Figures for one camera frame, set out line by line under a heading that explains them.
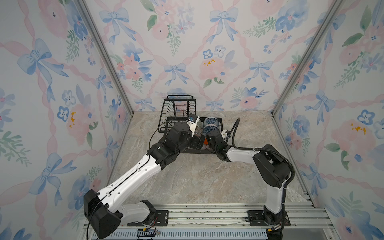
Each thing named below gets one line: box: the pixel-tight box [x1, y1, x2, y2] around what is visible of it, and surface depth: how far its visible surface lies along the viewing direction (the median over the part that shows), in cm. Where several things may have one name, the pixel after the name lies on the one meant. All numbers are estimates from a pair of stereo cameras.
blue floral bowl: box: [203, 116, 220, 127], surface depth 109 cm
